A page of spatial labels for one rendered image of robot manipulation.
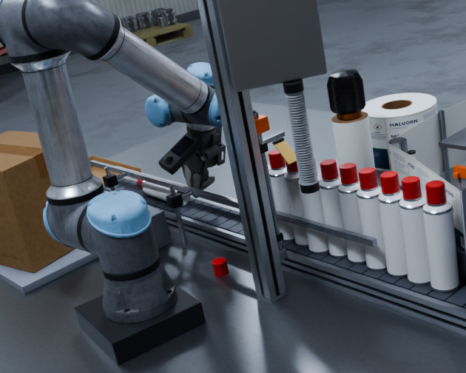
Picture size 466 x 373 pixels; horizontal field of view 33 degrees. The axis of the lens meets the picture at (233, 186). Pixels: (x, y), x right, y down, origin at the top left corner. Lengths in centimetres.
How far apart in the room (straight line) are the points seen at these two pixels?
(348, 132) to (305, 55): 48
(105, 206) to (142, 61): 29
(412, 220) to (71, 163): 67
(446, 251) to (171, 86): 61
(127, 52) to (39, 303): 67
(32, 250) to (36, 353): 36
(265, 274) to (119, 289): 29
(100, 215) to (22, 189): 45
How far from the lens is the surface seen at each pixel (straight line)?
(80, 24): 142
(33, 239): 195
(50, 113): 155
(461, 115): 191
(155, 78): 153
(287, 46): 139
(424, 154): 181
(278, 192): 168
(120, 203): 152
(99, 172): 261
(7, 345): 173
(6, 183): 188
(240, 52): 139
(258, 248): 155
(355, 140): 186
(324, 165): 155
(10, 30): 152
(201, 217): 195
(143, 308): 154
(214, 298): 167
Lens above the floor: 163
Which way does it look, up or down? 21 degrees down
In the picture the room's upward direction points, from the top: 11 degrees counter-clockwise
